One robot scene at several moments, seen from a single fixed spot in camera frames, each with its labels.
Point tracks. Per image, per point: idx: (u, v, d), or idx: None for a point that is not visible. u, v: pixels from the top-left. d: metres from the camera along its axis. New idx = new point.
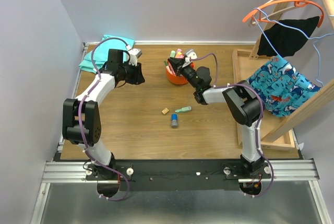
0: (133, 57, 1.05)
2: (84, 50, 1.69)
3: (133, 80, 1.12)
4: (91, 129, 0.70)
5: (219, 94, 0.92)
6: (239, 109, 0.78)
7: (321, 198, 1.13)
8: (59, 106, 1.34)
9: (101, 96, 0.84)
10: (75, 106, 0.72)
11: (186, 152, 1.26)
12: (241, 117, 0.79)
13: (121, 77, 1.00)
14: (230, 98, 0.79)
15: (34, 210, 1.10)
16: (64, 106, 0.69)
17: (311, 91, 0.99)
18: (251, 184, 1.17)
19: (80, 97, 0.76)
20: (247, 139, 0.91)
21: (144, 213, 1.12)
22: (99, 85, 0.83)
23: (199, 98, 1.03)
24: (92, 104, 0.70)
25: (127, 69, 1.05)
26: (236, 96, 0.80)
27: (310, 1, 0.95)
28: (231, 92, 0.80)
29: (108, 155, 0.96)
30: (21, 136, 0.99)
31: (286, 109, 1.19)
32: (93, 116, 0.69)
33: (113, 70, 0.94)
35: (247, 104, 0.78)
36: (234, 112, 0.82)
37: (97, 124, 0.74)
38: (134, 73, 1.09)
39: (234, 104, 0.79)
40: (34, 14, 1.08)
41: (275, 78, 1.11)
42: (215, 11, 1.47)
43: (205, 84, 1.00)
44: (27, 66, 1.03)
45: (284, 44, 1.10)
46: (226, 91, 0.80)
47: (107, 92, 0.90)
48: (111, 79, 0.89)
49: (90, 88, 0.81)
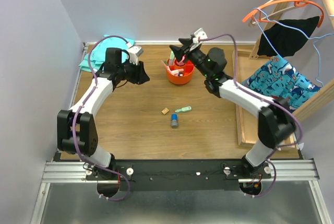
0: (133, 55, 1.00)
2: (84, 50, 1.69)
3: (134, 80, 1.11)
4: (86, 141, 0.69)
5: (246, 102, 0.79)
6: (273, 136, 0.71)
7: (321, 198, 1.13)
8: (59, 106, 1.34)
9: (97, 104, 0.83)
10: (70, 118, 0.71)
11: (186, 152, 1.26)
12: (271, 141, 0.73)
13: (120, 77, 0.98)
14: (269, 123, 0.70)
15: (35, 210, 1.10)
16: (58, 118, 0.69)
17: (311, 91, 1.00)
18: (251, 184, 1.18)
19: (74, 107, 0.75)
20: (260, 152, 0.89)
21: (144, 213, 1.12)
22: (95, 93, 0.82)
23: (211, 87, 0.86)
24: (87, 116, 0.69)
25: (127, 69, 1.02)
26: (274, 119, 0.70)
27: (310, 1, 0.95)
28: (270, 115, 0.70)
29: (107, 157, 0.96)
30: (21, 136, 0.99)
31: (287, 109, 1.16)
32: (88, 129, 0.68)
33: (111, 73, 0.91)
35: (282, 130, 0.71)
36: (262, 132, 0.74)
37: (93, 136, 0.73)
38: (135, 72, 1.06)
39: (269, 129, 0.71)
40: (33, 13, 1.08)
41: (275, 78, 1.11)
42: (215, 11, 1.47)
43: (220, 69, 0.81)
44: (27, 66, 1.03)
45: (284, 44, 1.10)
46: (265, 115, 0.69)
47: (104, 98, 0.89)
48: (109, 84, 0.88)
49: (85, 97, 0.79)
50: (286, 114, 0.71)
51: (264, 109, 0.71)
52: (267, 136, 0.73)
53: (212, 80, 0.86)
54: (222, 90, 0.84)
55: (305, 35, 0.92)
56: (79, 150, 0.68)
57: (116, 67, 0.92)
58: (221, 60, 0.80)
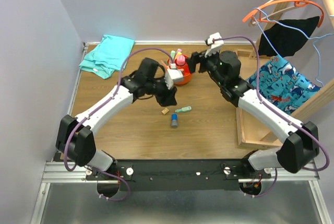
0: (170, 78, 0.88)
2: (84, 50, 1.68)
3: (159, 98, 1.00)
4: (78, 154, 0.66)
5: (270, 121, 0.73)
6: (297, 164, 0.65)
7: (321, 198, 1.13)
8: (59, 106, 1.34)
9: (108, 116, 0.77)
10: (73, 126, 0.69)
11: (186, 152, 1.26)
12: (291, 168, 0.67)
13: (146, 91, 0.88)
14: (296, 152, 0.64)
15: (35, 210, 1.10)
16: (61, 122, 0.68)
17: (311, 91, 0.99)
18: (251, 184, 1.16)
19: (81, 116, 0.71)
20: (269, 163, 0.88)
21: (144, 213, 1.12)
22: (109, 104, 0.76)
23: (229, 95, 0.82)
24: (86, 131, 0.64)
25: (159, 87, 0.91)
26: (301, 146, 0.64)
27: (310, 2, 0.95)
28: (298, 143, 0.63)
29: (108, 160, 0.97)
30: (21, 136, 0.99)
31: (286, 109, 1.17)
32: (82, 145, 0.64)
33: (138, 85, 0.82)
35: (306, 158, 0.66)
36: (283, 156, 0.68)
37: (90, 150, 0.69)
38: (165, 92, 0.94)
39: (294, 155, 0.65)
40: (33, 14, 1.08)
41: (275, 78, 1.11)
42: (215, 11, 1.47)
43: (234, 72, 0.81)
44: (27, 66, 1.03)
45: (284, 44, 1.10)
46: (294, 141, 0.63)
47: (120, 109, 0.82)
48: (128, 96, 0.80)
49: (95, 108, 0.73)
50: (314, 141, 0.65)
51: (293, 135, 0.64)
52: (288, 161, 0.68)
53: (229, 88, 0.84)
54: (241, 101, 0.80)
55: (305, 35, 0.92)
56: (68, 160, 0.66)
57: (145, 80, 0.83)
58: (235, 63, 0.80)
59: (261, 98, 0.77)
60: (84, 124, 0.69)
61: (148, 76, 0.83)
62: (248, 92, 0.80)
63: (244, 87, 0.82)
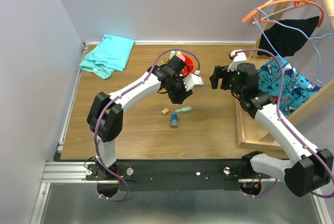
0: (191, 82, 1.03)
2: (84, 50, 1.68)
3: (173, 96, 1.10)
4: (107, 128, 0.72)
5: (285, 140, 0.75)
6: (303, 187, 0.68)
7: (321, 198, 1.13)
8: (59, 106, 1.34)
9: (136, 98, 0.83)
10: (105, 102, 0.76)
11: (186, 152, 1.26)
12: (296, 189, 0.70)
13: (168, 86, 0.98)
14: (305, 177, 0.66)
15: (34, 210, 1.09)
16: (96, 98, 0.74)
17: (311, 91, 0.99)
18: (251, 184, 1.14)
19: (113, 94, 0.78)
20: (271, 172, 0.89)
21: (144, 213, 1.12)
22: (140, 87, 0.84)
23: (248, 104, 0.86)
24: (118, 108, 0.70)
25: (178, 85, 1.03)
26: (312, 172, 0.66)
27: (310, 2, 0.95)
28: (309, 169, 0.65)
29: (112, 160, 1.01)
30: (21, 136, 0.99)
31: (286, 109, 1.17)
32: (113, 120, 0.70)
33: (165, 75, 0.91)
35: (314, 183, 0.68)
36: (292, 177, 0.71)
37: (118, 128, 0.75)
38: (181, 91, 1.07)
39: (301, 179, 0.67)
40: (34, 14, 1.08)
41: (275, 78, 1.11)
42: (215, 11, 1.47)
43: (251, 81, 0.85)
44: (28, 65, 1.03)
45: (284, 44, 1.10)
46: (305, 167, 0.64)
47: (146, 95, 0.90)
48: (156, 84, 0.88)
49: (127, 89, 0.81)
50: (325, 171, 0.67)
51: (304, 160, 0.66)
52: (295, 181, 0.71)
53: (247, 98, 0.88)
54: (259, 113, 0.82)
55: (305, 35, 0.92)
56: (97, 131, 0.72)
57: (173, 73, 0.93)
58: (252, 71, 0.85)
59: (279, 115, 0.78)
60: (116, 102, 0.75)
61: (175, 71, 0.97)
62: (268, 106, 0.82)
63: (263, 98, 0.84)
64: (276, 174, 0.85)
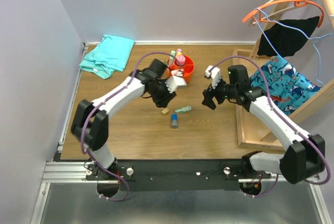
0: (175, 83, 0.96)
2: (84, 50, 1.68)
3: (156, 99, 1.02)
4: (93, 138, 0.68)
5: (277, 128, 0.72)
6: (296, 175, 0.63)
7: (321, 198, 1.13)
8: (59, 106, 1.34)
9: (121, 104, 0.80)
10: (88, 109, 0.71)
11: (186, 152, 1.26)
12: (290, 178, 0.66)
13: (151, 90, 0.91)
14: (297, 162, 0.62)
15: (35, 210, 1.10)
16: (79, 106, 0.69)
17: (311, 91, 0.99)
18: (251, 184, 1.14)
19: (96, 100, 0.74)
20: (269, 167, 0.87)
21: (144, 213, 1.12)
22: (123, 91, 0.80)
23: (242, 98, 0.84)
24: (102, 115, 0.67)
25: (162, 87, 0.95)
26: (304, 156, 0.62)
27: (310, 2, 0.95)
28: (300, 152, 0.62)
29: (109, 160, 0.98)
30: (20, 137, 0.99)
31: (286, 109, 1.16)
32: (99, 127, 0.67)
33: (148, 78, 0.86)
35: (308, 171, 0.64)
36: (285, 165, 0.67)
37: (103, 136, 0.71)
38: (165, 95, 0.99)
39: (295, 165, 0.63)
40: (34, 14, 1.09)
41: (275, 78, 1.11)
42: (215, 11, 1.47)
43: (242, 75, 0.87)
44: (27, 65, 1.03)
45: (284, 44, 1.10)
46: (296, 150, 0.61)
47: (130, 100, 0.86)
48: (140, 88, 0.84)
49: (111, 94, 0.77)
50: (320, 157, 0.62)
51: (296, 144, 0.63)
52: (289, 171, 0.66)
53: (242, 93, 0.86)
54: (252, 105, 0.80)
55: (305, 35, 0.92)
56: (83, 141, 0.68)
57: (156, 76, 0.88)
58: (241, 69, 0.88)
59: (272, 105, 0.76)
60: (100, 108, 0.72)
61: (158, 74, 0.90)
62: (262, 98, 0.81)
63: (257, 91, 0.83)
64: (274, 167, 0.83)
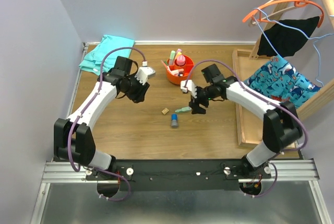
0: (144, 75, 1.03)
2: (84, 51, 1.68)
3: (132, 96, 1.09)
4: (81, 153, 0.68)
5: (252, 104, 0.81)
6: (277, 140, 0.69)
7: (321, 198, 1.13)
8: (59, 106, 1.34)
9: (98, 111, 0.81)
10: (67, 127, 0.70)
11: (186, 152, 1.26)
12: (275, 145, 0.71)
13: (124, 88, 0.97)
14: (273, 128, 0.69)
15: (35, 210, 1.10)
16: (55, 127, 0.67)
17: (311, 91, 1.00)
18: (251, 184, 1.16)
19: (72, 116, 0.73)
20: (262, 154, 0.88)
21: (144, 213, 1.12)
22: (97, 98, 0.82)
23: (218, 89, 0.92)
24: (84, 129, 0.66)
25: (133, 83, 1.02)
26: (279, 122, 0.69)
27: (310, 2, 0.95)
28: (275, 118, 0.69)
29: (107, 159, 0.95)
30: (20, 136, 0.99)
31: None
32: (84, 141, 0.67)
33: (117, 77, 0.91)
35: (287, 135, 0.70)
36: (267, 134, 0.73)
37: (90, 147, 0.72)
38: (139, 90, 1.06)
39: (273, 132, 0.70)
40: (34, 14, 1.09)
41: (275, 78, 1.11)
42: (215, 11, 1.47)
43: (214, 71, 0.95)
44: (27, 65, 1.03)
45: (284, 44, 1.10)
46: (270, 117, 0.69)
47: (107, 104, 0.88)
48: (112, 90, 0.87)
49: (85, 106, 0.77)
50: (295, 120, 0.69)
51: (269, 112, 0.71)
52: (271, 139, 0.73)
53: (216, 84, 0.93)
54: (229, 91, 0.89)
55: (305, 35, 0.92)
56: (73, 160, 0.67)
57: (123, 74, 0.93)
58: (211, 67, 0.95)
59: (243, 87, 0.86)
60: (79, 122, 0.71)
61: (125, 71, 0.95)
62: (234, 84, 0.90)
63: (231, 80, 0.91)
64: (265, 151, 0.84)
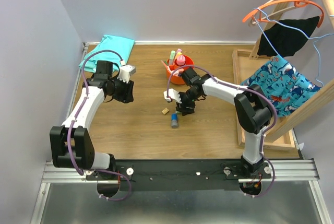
0: (126, 73, 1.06)
2: (84, 50, 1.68)
3: (121, 96, 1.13)
4: (82, 156, 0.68)
5: (226, 94, 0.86)
6: (250, 119, 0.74)
7: (321, 198, 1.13)
8: (59, 106, 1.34)
9: (91, 114, 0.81)
10: (63, 133, 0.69)
11: (186, 152, 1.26)
12: (250, 126, 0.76)
13: (110, 90, 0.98)
14: (243, 108, 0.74)
15: (35, 210, 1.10)
16: (51, 136, 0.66)
17: (311, 91, 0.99)
18: (251, 184, 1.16)
19: (67, 121, 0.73)
20: (250, 144, 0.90)
21: (144, 213, 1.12)
22: (87, 102, 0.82)
23: (196, 87, 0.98)
24: (81, 132, 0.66)
25: (117, 84, 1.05)
26: (249, 103, 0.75)
27: (310, 2, 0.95)
28: (244, 99, 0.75)
29: (106, 158, 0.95)
30: (21, 136, 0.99)
31: (287, 109, 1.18)
32: (84, 144, 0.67)
33: (102, 80, 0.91)
35: (258, 114, 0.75)
36: (241, 119, 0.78)
37: (90, 149, 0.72)
38: (124, 90, 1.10)
39: (245, 113, 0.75)
40: (34, 15, 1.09)
41: (275, 78, 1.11)
42: (215, 11, 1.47)
43: (191, 74, 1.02)
44: (27, 65, 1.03)
45: (284, 44, 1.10)
46: (240, 99, 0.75)
47: (97, 106, 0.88)
48: (99, 92, 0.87)
49: (76, 110, 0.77)
50: (263, 99, 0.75)
51: (238, 95, 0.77)
52: (246, 121, 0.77)
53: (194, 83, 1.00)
54: (205, 87, 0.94)
55: (305, 35, 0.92)
56: (76, 165, 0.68)
57: (107, 77, 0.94)
58: (188, 71, 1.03)
59: (216, 80, 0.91)
60: (75, 126, 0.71)
61: (108, 73, 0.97)
62: (207, 80, 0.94)
63: (205, 77, 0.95)
64: (249, 138, 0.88)
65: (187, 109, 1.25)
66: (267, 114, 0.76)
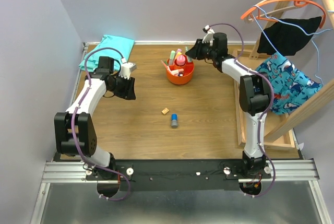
0: (126, 70, 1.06)
2: (84, 50, 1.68)
3: (122, 93, 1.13)
4: (86, 142, 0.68)
5: (237, 74, 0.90)
6: (248, 99, 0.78)
7: (321, 198, 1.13)
8: (59, 106, 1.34)
9: (93, 104, 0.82)
10: (67, 119, 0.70)
11: (186, 152, 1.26)
12: (246, 106, 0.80)
13: (111, 85, 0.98)
14: (245, 89, 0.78)
15: (35, 210, 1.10)
16: (56, 121, 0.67)
17: (310, 87, 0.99)
18: (251, 184, 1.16)
19: (71, 108, 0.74)
20: (250, 130, 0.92)
21: (143, 213, 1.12)
22: (90, 93, 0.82)
23: (216, 63, 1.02)
24: (85, 116, 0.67)
25: (118, 80, 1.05)
26: (251, 85, 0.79)
27: (310, 2, 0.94)
28: (248, 81, 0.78)
29: (107, 156, 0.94)
30: (21, 136, 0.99)
31: (286, 107, 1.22)
32: (87, 129, 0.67)
33: (104, 74, 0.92)
35: (258, 99, 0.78)
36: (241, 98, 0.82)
37: (92, 136, 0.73)
38: (125, 86, 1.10)
39: (245, 93, 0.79)
40: (33, 14, 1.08)
41: (275, 74, 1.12)
42: (215, 12, 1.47)
43: (222, 45, 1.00)
44: (27, 65, 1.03)
45: (284, 44, 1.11)
46: (245, 79, 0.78)
47: (99, 98, 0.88)
48: (102, 85, 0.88)
49: (80, 98, 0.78)
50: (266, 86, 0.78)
51: (245, 75, 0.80)
52: (244, 101, 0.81)
53: (217, 58, 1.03)
54: (223, 65, 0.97)
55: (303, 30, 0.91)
56: (80, 151, 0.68)
57: (109, 71, 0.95)
58: (222, 39, 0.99)
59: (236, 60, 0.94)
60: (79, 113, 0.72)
61: (109, 69, 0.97)
62: (229, 59, 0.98)
63: (229, 58, 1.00)
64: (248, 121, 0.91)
65: (200, 51, 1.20)
66: (265, 101, 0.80)
